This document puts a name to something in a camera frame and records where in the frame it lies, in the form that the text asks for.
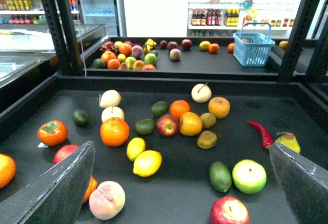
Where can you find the red apple left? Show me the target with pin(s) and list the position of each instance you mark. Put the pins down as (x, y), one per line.
(64, 152)

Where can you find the yellow pear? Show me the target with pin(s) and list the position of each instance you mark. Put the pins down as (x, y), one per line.
(289, 140)

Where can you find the small yellow lemon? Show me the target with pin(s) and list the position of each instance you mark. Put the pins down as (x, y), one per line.
(135, 147)

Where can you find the orange under finger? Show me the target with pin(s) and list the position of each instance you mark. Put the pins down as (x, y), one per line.
(91, 188)

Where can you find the white pear front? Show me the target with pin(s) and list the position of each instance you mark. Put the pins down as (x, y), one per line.
(112, 111)

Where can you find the brown kiwi back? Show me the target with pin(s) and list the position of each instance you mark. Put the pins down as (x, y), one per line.
(208, 119)

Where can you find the far fruit pile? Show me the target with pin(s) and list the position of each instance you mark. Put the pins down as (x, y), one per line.
(129, 56)

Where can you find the green avocado centre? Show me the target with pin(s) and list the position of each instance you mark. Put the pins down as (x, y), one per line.
(145, 126)

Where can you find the pink peach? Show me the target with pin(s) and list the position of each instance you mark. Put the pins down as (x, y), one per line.
(107, 200)

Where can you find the yellow orange fruit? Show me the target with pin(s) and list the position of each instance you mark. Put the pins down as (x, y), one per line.
(219, 107)
(190, 124)

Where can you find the large yellow lemon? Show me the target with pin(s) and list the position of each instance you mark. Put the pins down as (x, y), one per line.
(147, 163)

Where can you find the white pear back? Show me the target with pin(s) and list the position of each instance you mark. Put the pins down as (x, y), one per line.
(201, 93)

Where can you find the green avocado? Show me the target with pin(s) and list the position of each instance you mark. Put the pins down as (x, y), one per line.
(80, 117)
(220, 177)
(145, 126)

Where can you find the red chili pepper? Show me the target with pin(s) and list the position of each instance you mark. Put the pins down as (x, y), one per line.
(266, 138)

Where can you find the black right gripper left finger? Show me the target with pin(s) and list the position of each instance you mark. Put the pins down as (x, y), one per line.
(57, 195)

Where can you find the orange persimmon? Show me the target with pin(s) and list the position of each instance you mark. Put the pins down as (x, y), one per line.
(53, 133)

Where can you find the blue basket far shelf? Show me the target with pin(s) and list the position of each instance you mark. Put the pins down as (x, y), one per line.
(252, 49)

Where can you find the green avocado left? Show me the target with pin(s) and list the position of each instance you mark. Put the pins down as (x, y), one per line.
(80, 117)

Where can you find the red apple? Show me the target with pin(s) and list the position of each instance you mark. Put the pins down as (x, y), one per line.
(229, 209)
(167, 125)
(64, 152)

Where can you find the white pear lying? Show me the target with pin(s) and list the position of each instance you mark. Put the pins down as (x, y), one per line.
(109, 98)

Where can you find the red apple front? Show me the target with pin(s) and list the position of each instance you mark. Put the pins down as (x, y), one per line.
(229, 209)

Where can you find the green apple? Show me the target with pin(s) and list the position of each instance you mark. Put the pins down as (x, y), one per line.
(249, 177)

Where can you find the yellow orange fruit front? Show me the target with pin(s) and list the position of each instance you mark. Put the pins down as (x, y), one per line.
(190, 124)

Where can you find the yellow orange fruit back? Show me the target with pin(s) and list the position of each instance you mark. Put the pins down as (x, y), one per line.
(219, 107)

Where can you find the green avocado right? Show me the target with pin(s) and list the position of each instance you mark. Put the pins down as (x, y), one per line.
(220, 177)

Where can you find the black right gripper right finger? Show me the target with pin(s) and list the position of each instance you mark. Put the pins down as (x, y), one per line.
(304, 184)

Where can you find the green lime back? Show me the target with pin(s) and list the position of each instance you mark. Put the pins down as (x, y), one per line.
(160, 108)

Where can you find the small orange tangerine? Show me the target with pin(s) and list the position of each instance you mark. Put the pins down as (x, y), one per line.
(179, 107)

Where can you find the large orange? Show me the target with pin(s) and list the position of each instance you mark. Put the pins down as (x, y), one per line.
(114, 132)

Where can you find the orange at left edge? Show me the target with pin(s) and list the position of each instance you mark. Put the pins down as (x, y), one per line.
(8, 169)

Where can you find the red apple centre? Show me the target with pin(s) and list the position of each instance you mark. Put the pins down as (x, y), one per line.
(167, 125)

